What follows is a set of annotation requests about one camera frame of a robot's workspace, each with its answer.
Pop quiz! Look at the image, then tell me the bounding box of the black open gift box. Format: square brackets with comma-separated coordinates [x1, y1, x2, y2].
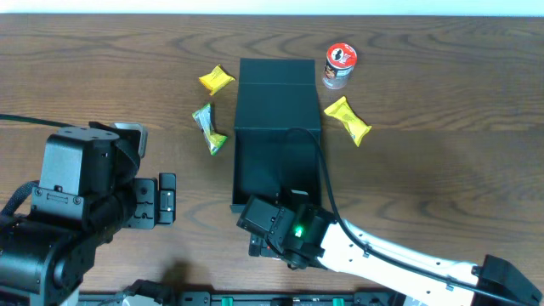
[230, 58, 321, 213]

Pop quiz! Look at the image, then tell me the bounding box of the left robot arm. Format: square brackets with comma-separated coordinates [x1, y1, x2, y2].
[1, 173, 177, 305]

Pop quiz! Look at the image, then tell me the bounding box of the dark Pringles can red lid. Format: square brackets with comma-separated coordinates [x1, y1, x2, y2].
[322, 42, 358, 89]

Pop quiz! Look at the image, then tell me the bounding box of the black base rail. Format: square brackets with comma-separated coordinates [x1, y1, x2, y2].
[77, 280, 405, 306]

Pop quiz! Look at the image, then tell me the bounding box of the green yellow snack packet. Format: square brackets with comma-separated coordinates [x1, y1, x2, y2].
[192, 104, 228, 156]

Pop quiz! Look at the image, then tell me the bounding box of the long yellow snack packet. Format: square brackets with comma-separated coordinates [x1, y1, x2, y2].
[324, 96, 372, 147]

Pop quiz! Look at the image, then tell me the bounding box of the small yellow snack packet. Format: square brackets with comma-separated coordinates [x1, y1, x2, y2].
[198, 64, 235, 96]

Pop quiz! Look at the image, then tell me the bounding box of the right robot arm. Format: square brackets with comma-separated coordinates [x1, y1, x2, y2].
[237, 201, 543, 305]

